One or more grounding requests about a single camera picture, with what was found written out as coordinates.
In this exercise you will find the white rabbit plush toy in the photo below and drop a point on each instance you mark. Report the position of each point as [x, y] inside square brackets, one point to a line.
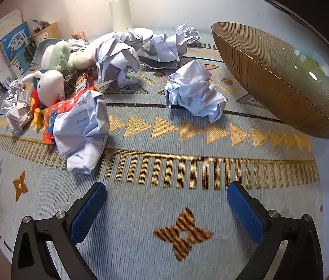
[50, 86]

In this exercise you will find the brown ribbed bowl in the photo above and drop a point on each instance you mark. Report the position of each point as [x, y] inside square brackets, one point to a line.
[284, 99]

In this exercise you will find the row of upright books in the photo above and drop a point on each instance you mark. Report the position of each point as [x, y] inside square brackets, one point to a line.
[12, 46]

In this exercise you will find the pink carton box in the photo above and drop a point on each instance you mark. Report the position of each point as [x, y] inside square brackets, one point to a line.
[79, 36]

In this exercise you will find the blue patterned rug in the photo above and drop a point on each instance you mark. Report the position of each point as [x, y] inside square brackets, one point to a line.
[164, 163]

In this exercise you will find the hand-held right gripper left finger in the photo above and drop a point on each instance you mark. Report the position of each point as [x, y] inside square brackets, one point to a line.
[88, 213]

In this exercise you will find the white desk lamp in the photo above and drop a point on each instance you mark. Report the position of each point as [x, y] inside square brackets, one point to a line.
[120, 11]

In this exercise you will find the orange red snack packet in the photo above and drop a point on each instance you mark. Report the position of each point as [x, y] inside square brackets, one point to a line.
[62, 108]

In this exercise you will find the brown cardboard pen holder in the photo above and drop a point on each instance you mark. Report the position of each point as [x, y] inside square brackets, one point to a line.
[50, 32]

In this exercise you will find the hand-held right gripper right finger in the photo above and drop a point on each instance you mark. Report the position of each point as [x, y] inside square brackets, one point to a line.
[246, 213]

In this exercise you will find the small white paper ball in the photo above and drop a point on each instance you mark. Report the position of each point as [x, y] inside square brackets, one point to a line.
[78, 43]

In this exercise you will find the paper with grey print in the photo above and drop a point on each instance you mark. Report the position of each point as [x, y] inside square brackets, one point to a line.
[164, 48]

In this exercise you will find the black monitor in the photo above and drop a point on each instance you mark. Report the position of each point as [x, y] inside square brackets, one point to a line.
[313, 0]

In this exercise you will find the printed form paper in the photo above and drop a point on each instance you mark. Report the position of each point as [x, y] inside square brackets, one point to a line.
[79, 134]

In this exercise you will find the green white pink dango plush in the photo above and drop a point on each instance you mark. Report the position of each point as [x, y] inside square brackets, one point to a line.
[56, 57]

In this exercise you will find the black mesh pen holder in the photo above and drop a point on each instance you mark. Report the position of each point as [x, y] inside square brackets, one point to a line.
[29, 51]

